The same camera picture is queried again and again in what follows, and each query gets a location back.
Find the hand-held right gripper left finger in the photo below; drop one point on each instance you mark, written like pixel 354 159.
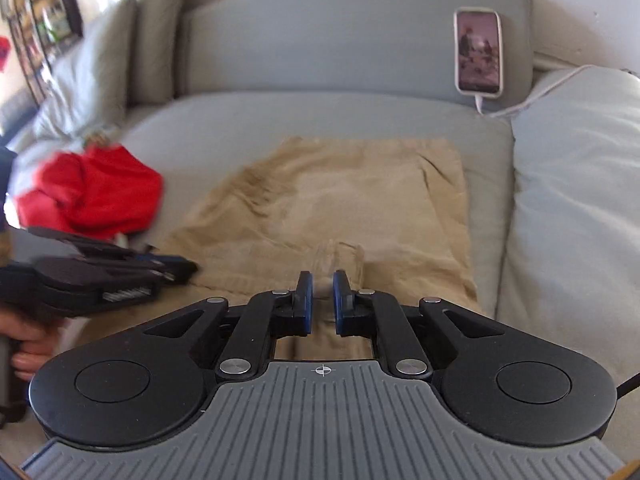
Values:
pixel 310 305

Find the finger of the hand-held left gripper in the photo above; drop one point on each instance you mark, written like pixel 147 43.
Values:
pixel 167 266
pixel 75 241

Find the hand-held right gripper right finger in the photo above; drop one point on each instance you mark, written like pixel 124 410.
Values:
pixel 339 305

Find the khaki cargo pants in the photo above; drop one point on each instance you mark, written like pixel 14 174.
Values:
pixel 345 200

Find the person's left hand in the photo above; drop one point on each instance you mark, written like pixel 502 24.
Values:
pixel 27 332

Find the red cloth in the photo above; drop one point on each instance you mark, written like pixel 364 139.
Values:
pixel 95 195

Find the grey throw pillow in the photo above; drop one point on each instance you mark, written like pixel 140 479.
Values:
pixel 90 75

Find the beige throw pillow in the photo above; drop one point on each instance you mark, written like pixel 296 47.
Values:
pixel 157 40

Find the dark bookshelf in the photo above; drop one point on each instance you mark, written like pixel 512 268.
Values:
pixel 35 20

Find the grey sofa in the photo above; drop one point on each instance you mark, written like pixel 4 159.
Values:
pixel 320 60

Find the grey sofa side cushion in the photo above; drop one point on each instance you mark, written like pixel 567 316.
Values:
pixel 580 210

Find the white-cased smartphone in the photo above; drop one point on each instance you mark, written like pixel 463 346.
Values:
pixel 477 52

